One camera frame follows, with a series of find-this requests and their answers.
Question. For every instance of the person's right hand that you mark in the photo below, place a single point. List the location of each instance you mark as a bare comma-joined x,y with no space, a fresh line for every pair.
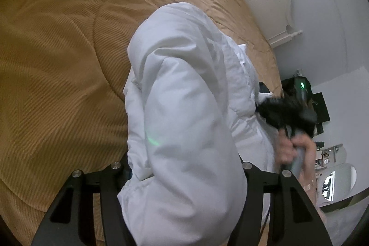
302,148

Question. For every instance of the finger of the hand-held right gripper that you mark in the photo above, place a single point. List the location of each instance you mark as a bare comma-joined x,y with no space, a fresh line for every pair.
268,110

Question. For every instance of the person's right forearm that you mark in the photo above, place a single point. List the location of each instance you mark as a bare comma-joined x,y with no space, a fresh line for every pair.
312,179

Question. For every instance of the black wall television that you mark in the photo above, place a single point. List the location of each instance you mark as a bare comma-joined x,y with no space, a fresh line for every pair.
321,107

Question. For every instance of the white puffer jacket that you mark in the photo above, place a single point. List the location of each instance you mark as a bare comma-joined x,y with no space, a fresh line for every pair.
187,119

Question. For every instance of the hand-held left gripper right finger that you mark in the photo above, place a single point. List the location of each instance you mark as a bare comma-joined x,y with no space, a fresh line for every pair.
253,176

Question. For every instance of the tan quilted bedspread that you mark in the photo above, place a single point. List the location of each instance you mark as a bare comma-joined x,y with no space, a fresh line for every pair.
57,47

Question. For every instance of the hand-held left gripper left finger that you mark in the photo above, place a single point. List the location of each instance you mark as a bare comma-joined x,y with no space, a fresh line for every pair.
115,176

